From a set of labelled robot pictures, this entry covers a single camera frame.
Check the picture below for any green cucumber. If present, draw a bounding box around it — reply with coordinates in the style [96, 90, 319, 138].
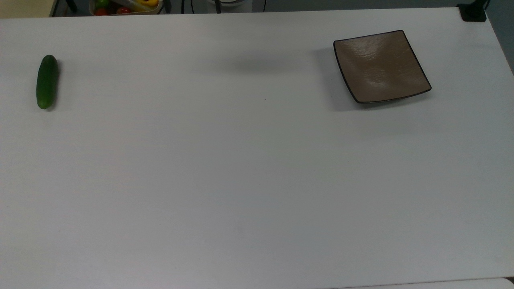
[36, 55, 59, 110]

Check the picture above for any square brown ceramic plate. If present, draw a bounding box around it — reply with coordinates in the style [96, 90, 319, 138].
[333, 30, 432, 104]

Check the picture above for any tray of toy vegetables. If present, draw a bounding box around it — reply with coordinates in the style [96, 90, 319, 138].
[89, 0, 163, 16]

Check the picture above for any black table clamp block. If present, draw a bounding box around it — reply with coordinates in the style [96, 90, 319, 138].
[457, 0, 487, 22]

